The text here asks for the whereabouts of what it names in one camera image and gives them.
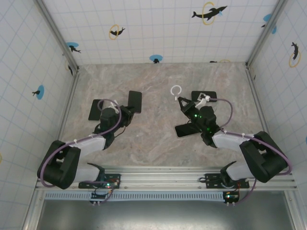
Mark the black smartphone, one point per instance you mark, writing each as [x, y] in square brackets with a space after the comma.
[134, 100]
[96, 111]
[214, 94]
[187, 131]

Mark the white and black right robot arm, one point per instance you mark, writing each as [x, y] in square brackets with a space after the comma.
[227, 140]

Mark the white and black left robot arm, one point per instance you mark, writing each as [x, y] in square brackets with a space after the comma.
[91, 143]

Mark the small circuit board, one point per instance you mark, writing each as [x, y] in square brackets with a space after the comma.
[231, 197]
[100, 196]

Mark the grey metal sheet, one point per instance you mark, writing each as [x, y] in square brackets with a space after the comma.
[163, 215]

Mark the aluminium side rail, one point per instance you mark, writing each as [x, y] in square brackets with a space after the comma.
[69, 100]
[259, 107]

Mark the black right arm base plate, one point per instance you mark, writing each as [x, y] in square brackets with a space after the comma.
[211, 178]

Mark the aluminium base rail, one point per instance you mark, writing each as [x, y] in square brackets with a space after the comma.
[163, 178]

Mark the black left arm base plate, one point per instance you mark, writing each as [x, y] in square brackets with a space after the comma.
[82, 185]

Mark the aluminium corner post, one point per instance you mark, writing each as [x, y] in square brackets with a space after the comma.
[57, 33]
[266, 33]

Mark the aluminium frame leg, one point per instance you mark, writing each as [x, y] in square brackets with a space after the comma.
[293, 210]
[33, 210]

